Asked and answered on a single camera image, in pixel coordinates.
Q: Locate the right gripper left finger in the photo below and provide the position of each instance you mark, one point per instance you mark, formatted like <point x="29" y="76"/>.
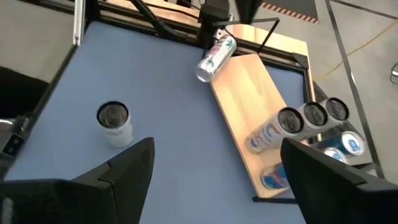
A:
<point x="77" y="199"/>

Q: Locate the wooden shelf black metal frame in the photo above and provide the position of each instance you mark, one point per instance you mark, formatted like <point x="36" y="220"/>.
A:
<point x="245" y="102"/>

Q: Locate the black bulky object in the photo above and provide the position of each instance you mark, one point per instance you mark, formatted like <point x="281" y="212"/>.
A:
<point x="18" y="90"/>

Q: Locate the white Celsius can black lid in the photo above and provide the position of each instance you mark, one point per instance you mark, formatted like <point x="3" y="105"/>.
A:
<point x="214" y="60"/>

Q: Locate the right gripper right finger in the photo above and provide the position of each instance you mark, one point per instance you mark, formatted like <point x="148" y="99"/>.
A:
<point x="342" y="196"/>

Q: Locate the white metal strip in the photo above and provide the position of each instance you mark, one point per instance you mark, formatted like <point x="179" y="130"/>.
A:
<point x="79" y="21"/>

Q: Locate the black mat orange striped edge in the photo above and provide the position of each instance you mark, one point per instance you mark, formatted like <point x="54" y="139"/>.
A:
<point x="289" y="9"/>

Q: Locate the white Celsius can blue band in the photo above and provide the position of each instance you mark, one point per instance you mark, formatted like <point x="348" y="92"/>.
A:
<point x="118" y="133"/>

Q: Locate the blue table mat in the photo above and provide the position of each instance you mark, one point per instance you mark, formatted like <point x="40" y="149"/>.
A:
<point x="171" y="109"/>

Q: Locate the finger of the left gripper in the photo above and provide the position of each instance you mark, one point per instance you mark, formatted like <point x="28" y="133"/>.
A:
<point x="206" y="37"/>
<point x="248" y="9"/>

